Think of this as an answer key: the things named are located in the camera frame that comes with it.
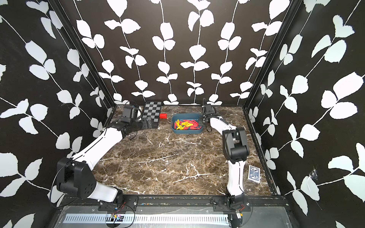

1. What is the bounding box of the teal plastic storage box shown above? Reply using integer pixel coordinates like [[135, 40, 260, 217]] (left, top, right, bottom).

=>
[[171, 113, 204, 135]]

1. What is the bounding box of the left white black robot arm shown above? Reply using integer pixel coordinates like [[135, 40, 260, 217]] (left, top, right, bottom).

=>
[[55, 117, 153, 204]]

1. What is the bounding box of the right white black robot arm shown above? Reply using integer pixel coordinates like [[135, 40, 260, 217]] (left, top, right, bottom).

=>
[[202, 99, 250, 211]]

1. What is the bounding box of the clothespin pile in box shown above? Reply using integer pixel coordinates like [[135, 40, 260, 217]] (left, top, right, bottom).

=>
[[173, 119, 201, 131]]

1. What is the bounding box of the black grey checkerboard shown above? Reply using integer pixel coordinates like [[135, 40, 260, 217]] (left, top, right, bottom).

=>
[[142, 102, 162, 129]]

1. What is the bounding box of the small red block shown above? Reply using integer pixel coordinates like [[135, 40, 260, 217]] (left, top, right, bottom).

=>
[[159, 113, 167, 119]]

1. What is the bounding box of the small electronics board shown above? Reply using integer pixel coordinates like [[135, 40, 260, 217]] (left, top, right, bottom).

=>
[[106, 214, 124, 223]]

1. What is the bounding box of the white perforated cable duct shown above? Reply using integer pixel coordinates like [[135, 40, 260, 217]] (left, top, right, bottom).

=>
[[62, 214, 229, 225]]

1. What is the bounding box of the black front mounting rail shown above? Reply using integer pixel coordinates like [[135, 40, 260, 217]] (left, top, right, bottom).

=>
[[61, 194, 289, 209]]

